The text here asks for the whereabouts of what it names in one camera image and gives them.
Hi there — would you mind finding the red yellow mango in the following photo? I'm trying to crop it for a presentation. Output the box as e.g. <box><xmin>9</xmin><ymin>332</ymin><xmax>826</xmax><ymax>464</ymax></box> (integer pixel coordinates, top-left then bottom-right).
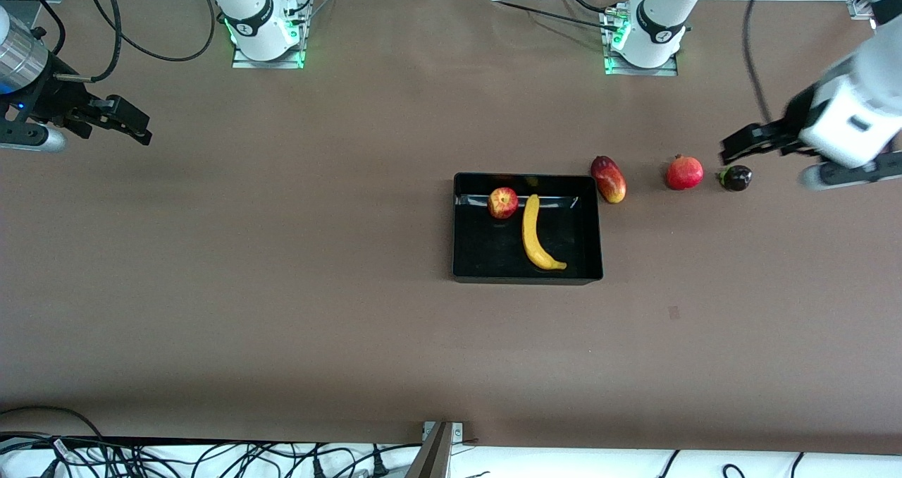
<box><xmin>590</xmin><ymin>155</ymin><xmax>627</xmax><ymax>204</ymax></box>

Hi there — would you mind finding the dark metal post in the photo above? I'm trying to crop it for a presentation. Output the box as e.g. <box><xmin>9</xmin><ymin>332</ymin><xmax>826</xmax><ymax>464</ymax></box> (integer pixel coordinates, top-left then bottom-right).
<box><xmin>404</xmin><ymin>422</ymin><xmax>453</xmax><ymax>478</ymax></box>

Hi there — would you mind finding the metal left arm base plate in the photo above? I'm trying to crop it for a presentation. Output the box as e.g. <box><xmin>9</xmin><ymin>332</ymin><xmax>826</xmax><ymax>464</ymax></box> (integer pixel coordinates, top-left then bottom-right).
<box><xmin>602</xmin><ymin>9</ymin><xmax>679</xmax><ymax>77</ymax></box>

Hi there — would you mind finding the tangled black cable bundle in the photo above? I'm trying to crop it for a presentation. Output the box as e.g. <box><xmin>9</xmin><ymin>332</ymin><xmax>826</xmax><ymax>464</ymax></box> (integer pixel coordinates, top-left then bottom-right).
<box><xmin>0</xmin><ymin>432</ymin><xmax>424</xmax><ymax>478</ymax></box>

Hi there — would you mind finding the dark purple mangosteen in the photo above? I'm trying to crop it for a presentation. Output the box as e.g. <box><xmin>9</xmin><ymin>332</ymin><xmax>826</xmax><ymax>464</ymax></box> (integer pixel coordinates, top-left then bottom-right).
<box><xmin>717</xmin><ymin>166</ymin><xmax>753</xmax><ymax>192</ymax></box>

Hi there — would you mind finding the black plastic box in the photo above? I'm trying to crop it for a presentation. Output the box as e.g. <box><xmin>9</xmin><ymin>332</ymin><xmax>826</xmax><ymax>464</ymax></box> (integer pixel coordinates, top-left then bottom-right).
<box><xmin>452</xmin><ymin>173</ymin><xmax>605</xmax><ymax>286</ymax></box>

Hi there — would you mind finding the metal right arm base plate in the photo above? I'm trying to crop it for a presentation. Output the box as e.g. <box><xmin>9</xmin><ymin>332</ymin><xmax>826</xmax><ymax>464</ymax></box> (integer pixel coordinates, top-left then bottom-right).
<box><xmin>231</xmin><ymin>11</ymin><xmax>307</xmax><ymax>70</ymax></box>

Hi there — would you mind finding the red apple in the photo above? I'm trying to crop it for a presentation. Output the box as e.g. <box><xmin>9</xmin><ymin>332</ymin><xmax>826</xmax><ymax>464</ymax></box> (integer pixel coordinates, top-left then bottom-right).
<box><xmin>488</xmin><ymin>187</ymin><xmax>519</xmax><ymax>220</ymax></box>

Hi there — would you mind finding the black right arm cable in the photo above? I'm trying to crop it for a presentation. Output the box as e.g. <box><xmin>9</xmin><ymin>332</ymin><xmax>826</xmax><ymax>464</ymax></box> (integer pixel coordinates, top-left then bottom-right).
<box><xmin>25</xmin><ymin>0</ymin><xmax>68</xmax><ymax>57</ymax></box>

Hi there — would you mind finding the long black table cable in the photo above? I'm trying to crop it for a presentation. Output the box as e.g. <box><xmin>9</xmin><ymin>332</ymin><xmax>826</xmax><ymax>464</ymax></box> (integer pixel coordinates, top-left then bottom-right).
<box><xmin>490</xmin><ymin>0</ymin><xmax>614</xmax><ymax>31</ymax></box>

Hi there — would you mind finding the arched black cable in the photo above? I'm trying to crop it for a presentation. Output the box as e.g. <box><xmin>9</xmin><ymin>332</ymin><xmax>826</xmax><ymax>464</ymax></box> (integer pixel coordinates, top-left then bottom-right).
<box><xmin>0</xmin><ymin>405</ymin><xmax>106</xmax><ymax>440</ymax></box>

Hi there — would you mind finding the yellow banana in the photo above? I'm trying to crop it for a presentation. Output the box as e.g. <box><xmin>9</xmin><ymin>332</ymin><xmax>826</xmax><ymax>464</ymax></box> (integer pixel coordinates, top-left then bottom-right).
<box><xmin>521</xmin><ymin>194</ymin><xmax>568</xmax><ymax>271</ymax></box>

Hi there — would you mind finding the short black table cable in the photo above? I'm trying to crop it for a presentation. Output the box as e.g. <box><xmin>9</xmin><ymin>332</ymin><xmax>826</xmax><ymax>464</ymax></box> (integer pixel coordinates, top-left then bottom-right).
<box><xmin>557</xmin><ymin>0</ymin><xmax>624</xmax><ymax>15</ymax></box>

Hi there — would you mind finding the red pomegranate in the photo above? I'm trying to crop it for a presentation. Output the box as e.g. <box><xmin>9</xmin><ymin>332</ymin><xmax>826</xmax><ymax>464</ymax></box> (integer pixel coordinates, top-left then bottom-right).
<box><xmin>665</xmin><ymin>154</ymin><xmax>705</xmax><ymax>191</ymax></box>

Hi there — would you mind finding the silver metal bracket plate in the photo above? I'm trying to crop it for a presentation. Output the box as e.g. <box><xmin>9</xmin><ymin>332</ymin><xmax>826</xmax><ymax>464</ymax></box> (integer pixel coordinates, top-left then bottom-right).
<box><xmin>421</xmin><ymin>422</ymin><xmax>465</xmax><ymax>443</ymax></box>

